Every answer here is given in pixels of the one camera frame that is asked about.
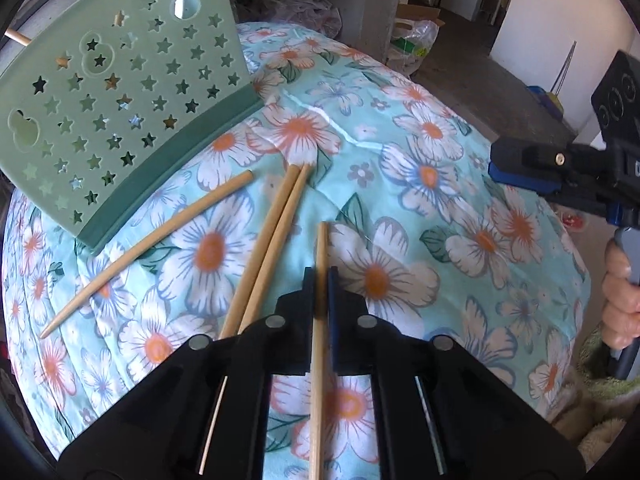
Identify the plastic bag with green contents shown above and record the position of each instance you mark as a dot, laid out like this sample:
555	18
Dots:
417	45

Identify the green star-cutout utensil holder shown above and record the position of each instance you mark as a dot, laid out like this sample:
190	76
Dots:
210	135

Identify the cardboard box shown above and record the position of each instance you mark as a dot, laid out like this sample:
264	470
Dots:
417	11

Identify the grey concrete counter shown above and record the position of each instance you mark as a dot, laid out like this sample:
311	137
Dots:
370	10

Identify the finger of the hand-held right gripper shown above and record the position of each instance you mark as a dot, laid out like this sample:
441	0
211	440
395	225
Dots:
520	182
530	152

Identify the white fleece garment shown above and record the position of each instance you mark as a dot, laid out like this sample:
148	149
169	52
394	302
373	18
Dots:
600	440

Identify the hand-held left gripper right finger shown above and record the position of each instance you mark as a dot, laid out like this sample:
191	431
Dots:
334	320

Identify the floral quilted blanket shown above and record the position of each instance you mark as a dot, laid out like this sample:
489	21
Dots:
450	285

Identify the person's right hand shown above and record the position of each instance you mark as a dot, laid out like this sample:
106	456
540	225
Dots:
620	305

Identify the white plastic bag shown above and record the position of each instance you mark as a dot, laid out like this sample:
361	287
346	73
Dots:
312	12

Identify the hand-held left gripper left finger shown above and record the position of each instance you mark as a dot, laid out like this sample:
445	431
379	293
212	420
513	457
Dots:
305	305

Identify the thin metal rods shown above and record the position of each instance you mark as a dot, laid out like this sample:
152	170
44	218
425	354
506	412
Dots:
564	72

